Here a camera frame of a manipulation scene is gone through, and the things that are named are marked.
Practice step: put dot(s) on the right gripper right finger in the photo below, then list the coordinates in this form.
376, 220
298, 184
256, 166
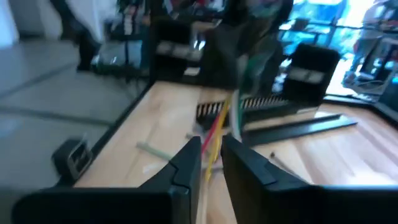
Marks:
264, 199

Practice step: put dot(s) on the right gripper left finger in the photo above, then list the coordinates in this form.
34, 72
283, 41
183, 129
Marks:
174, 199

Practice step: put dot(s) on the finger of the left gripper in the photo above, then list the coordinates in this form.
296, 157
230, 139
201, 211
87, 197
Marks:
169, 31
314, 56

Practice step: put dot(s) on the person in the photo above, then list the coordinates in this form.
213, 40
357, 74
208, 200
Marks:
84, 18
376, 25

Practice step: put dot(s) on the black duct cover strip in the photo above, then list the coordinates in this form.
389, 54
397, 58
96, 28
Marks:
298, 127

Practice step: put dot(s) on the black aluminium table frame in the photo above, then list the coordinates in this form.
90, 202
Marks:
124, 119

